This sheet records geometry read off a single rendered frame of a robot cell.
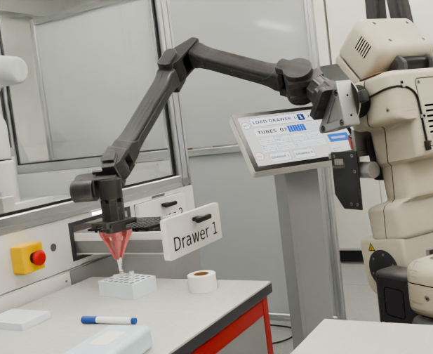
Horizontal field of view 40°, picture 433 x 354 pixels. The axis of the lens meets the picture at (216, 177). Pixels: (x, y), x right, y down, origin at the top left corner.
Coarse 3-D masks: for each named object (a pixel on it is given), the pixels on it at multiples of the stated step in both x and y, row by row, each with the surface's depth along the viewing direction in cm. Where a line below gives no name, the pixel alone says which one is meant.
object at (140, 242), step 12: (156, 216) 188; (84, 240) 170; (96, 240) 168; (132, 240) 162; (144, 240) 160; (156, 240) 158; (84, 252) 171; (96, 252) 168; (108, 252) 166; (132, 252) 162; (144, 252) 160; (156, 252) 158
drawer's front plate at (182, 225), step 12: (216, 204) 178; (180, 216) 160; (192, 216) 165; (216, 216) 177; (168, 228) 155; (180, 228) 160; (192, 228) 165; (204, 228) 171; (216, 228) 177; (168, 240) 154; (180, 240) 159; (192, 240) 165; (204, 240) 170; (168, 252) 154; (180, 252) 159
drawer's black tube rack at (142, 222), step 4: (140, 220) 181; (144, 220) 179; (148, 220) 178; (152, 220) 177; (156, 220) 176; (160, 220) 175; (128, 224) 174; (132, 224) 173; (136, 224) 172; (140, 224) 171; (144, 224) 170; (148, 224) 169; (100, 228) 173; (132, 228) 166; (136, 228) 165; (140, 228) 165; (152, 228) 179; (156, 228) 178; (160, 228) 172; (96, 232) 174
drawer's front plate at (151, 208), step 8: (152, 200) 205; (160, 200) 208; (168, 200) 212; (176, 200) 217; (184, 200) 221; (136, 208) 197; (144, 208) 199; (152, 208) 203; (160, 208) 207; (168, 208) 212; (176, 208) 216; (184, 208) 221; (136, 216) 197; (144, 216) 199; (152, 216) 203
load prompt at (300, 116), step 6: (282, 114) 258; (288, 114) 259; (294, 114) 260; (300, 114) 260; (306, 114) 261; (252, 120) 253; (258, 120) 254; (264, 120) 254; (270, 120) 255; (276, 120) 256; (282, 120) 256; (288, 120) 257; (294, 120) 258; (300, 120) 258; (306, 120) 259; (252, 126) 251
